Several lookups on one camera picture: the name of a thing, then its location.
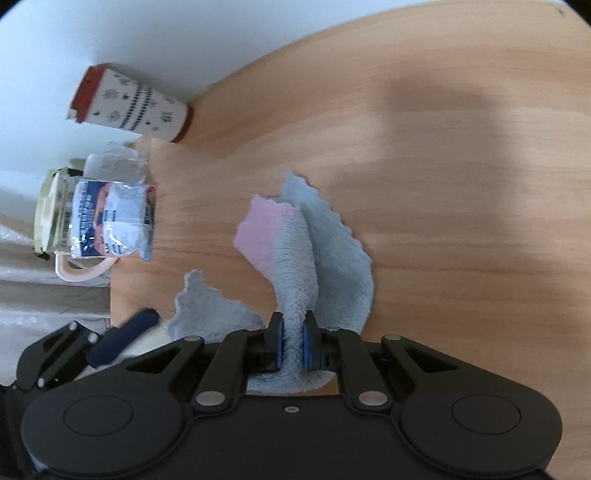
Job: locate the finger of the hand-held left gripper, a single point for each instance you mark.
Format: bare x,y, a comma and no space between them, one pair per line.
122,339

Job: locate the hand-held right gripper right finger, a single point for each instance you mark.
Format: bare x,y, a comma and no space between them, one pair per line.
308,345

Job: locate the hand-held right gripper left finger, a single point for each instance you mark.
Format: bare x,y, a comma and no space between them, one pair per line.
277,344

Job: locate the grey and pink fluffy cloth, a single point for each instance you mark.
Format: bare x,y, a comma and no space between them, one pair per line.
295,277

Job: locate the pale pink mug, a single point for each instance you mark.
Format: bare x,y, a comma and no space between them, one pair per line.
83,272

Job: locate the white folded fabric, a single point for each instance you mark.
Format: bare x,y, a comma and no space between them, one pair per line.
46,295

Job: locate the blue and white snack packet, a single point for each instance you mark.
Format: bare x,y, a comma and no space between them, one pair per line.
115,221

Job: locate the glass jar with pale lid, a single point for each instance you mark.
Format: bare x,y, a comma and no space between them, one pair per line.
53,212

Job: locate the clear crumpled plastic bag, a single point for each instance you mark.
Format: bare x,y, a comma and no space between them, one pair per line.
115,164

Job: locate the white floral tumbler red lid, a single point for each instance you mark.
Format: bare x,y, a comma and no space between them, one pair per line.
134,104

